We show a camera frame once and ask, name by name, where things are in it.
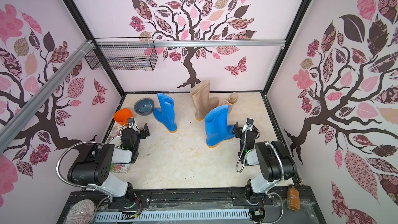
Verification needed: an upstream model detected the aluminium rail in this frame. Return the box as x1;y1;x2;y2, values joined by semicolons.
97;39;286;48
1;40;94;153

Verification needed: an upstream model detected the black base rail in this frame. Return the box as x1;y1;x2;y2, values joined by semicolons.
66;186;312;209

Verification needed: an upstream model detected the floral placemat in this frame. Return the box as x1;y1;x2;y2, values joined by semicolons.
105;125;131;173

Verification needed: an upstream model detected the orange plastic cup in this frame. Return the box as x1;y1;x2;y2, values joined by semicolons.
113;108;133;125

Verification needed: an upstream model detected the round wire fan guard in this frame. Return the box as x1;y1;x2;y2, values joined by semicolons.
64;199;96;224

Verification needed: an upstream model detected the tall beige rain boot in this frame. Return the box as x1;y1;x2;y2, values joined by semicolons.
190;80;219;121

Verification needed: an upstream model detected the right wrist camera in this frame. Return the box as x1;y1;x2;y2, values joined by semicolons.
246;118;254;126

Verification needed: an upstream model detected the blue rain boot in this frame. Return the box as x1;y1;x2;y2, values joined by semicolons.
153;93;177;133
204;105;235;148

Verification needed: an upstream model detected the left aluminium rail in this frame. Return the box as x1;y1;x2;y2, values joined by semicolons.
1;40;94;153

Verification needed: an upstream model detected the white slotted cable duct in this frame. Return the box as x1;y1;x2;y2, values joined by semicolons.
94;208;251;224

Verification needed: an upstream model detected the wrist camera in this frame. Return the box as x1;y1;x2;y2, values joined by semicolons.
246;118;254;126
127;117;135;124

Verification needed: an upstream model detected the black wire basket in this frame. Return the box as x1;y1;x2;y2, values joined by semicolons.
85;37;158;71

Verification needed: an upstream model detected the rear aluminium rail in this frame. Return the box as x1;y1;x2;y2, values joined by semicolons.
97;39;286;48

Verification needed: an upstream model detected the orange brown bottle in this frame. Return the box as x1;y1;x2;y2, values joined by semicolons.
287;185;300;212

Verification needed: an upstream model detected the grey blue bowl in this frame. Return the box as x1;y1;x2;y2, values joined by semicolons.
134;98;154;116

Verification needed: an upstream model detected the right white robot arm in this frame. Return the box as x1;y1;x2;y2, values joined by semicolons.
232;119;298;200

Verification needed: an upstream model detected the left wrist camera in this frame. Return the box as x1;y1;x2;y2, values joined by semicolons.
127;117;135;124

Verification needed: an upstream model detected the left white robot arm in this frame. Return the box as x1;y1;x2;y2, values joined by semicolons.
56;124;150;203

